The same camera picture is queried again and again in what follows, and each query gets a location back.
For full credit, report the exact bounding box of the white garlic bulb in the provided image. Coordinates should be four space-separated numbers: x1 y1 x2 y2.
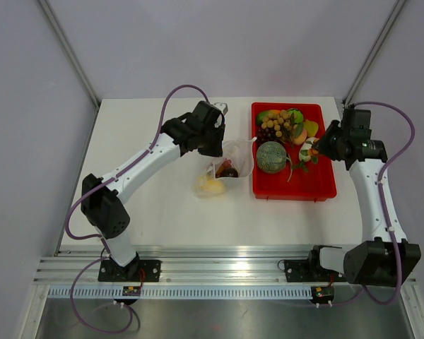
298 137 319 162

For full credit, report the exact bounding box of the pink red grape bunch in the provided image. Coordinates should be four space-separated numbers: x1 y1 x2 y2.
220 159 232 170

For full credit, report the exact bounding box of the clear zip top bag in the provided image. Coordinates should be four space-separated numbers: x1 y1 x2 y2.
192 137 257 198

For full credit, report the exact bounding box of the black dark fruit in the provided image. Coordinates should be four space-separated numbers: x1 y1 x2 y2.
220 167 239 178

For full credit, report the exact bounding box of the yellow mango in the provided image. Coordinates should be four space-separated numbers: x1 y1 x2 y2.
196 177 226 197

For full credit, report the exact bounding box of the dark red grape bunch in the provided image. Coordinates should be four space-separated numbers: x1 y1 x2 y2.
257 128 277 143

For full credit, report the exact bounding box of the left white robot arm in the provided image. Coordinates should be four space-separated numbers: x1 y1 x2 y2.
81 101 228 283

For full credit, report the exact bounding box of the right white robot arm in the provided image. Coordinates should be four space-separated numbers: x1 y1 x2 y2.
306 107 421 288

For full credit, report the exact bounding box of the yellow star fruit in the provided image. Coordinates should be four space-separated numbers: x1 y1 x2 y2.
303 119 319 137

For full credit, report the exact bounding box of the red plastic tray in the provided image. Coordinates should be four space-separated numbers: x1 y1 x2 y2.
251 102 337 202

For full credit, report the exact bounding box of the green leafy vegetable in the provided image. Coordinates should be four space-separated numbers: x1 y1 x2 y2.
287 108 304 125

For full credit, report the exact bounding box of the green netted melon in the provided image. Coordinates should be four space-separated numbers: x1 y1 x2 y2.
256 141 288 174

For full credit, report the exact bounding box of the tan longan bunch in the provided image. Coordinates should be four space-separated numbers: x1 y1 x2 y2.
256 109 294 138

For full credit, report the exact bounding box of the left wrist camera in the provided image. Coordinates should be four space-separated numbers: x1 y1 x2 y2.
213 102 228 115

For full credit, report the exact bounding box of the right aluminium frame post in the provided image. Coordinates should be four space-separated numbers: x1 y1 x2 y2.
341 0 409 107

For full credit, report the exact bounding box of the aluminium frame post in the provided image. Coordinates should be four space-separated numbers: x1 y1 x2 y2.
341 0 409 107
36 0 101 112

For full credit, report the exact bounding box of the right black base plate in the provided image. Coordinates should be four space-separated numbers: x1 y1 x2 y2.
277 259 346 283

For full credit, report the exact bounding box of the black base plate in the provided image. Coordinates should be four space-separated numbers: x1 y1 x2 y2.
98 259 162 283
277 259 346 283

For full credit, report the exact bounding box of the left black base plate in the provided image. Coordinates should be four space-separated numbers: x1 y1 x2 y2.
98 259 162 283

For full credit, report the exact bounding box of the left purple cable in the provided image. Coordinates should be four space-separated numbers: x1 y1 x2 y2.
64 84 209 335

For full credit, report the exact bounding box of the left aluminium frame post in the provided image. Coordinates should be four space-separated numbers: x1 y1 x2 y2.
36 0 101 112

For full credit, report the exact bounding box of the aluminium rail beam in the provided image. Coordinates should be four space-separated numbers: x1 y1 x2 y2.
33 246 418 286

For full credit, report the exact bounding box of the white slotted cable duct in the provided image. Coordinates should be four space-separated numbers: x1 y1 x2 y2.
48 285 312 300

